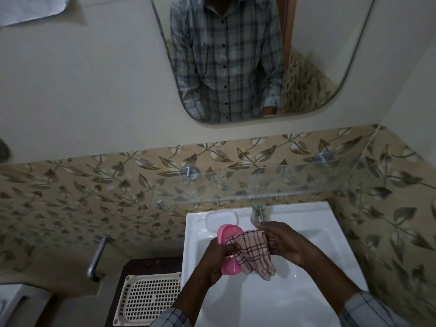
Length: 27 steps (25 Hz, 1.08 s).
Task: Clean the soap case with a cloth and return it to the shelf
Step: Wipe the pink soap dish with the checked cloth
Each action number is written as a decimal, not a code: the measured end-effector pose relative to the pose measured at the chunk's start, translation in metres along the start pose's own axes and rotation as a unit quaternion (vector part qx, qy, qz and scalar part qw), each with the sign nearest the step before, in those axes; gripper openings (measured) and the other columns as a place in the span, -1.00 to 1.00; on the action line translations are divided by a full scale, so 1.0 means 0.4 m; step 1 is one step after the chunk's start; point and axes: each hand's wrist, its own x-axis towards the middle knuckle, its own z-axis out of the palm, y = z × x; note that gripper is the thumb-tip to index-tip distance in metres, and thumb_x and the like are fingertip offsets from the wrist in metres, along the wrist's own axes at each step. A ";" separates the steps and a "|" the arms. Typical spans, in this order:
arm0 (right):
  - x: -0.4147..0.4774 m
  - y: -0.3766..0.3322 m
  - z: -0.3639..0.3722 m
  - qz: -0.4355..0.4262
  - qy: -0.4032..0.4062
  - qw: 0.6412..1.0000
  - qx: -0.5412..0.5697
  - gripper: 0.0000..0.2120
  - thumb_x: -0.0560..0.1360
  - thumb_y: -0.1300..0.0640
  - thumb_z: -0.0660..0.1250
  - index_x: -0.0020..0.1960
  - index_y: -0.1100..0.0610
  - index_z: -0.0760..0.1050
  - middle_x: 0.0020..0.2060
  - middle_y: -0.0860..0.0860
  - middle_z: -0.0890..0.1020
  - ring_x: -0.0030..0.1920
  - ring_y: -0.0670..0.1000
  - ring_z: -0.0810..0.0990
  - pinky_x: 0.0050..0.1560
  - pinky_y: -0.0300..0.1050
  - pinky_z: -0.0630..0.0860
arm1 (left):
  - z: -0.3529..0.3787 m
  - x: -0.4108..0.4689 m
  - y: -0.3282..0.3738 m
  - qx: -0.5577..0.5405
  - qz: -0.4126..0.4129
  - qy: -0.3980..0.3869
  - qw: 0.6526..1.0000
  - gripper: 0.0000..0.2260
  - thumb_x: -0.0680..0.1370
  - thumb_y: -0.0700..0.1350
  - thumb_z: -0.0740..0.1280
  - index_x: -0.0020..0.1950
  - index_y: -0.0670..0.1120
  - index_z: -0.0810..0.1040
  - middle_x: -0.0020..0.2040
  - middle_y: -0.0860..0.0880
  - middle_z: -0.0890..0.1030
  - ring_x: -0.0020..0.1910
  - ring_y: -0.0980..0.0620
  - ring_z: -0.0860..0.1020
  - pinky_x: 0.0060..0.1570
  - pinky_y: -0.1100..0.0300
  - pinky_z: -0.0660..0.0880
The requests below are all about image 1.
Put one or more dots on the white ceramic sink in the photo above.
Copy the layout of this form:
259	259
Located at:
272	299

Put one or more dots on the cream plastic lattice basket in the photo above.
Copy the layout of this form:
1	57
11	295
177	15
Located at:
150	299

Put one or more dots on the plaid shirt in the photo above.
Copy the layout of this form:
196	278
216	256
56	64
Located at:
368	313

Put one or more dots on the person's right fingers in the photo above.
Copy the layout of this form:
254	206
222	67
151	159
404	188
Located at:
272	228

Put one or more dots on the person's right hand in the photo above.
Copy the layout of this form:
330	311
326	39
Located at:
289	245

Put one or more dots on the person's left thumb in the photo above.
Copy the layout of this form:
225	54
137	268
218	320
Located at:
231	249

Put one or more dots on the person's left hand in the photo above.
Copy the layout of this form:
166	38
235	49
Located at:
212	262

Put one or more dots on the dark round wall fixture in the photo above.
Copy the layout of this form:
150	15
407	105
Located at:
4	151

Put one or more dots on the white hanging cloth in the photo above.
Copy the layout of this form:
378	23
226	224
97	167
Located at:
30	8

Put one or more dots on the metal wall pipe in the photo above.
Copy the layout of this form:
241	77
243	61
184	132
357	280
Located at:
96	257

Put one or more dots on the white appliance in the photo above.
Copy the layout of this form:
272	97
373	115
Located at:
20	306

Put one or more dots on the chrome tap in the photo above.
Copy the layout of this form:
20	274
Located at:
258	214

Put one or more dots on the pink plastic soap case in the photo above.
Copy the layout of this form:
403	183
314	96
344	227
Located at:
224	234

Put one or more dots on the small metal shelf stud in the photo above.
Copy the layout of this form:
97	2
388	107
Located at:
159	203

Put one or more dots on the person's left forearm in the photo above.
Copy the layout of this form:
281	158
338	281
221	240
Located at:
190	296

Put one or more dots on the round metal shelf bracket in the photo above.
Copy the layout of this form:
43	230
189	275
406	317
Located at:
189	173
323	158

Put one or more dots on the clear glass shelf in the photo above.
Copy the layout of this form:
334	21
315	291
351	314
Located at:
272	182

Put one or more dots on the person's right forearm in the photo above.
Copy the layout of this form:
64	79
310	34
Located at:
332	282

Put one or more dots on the rounded wall mirror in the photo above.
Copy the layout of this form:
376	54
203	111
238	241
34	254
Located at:
259	54

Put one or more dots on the checked pink cloth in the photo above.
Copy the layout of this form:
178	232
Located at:
253	255

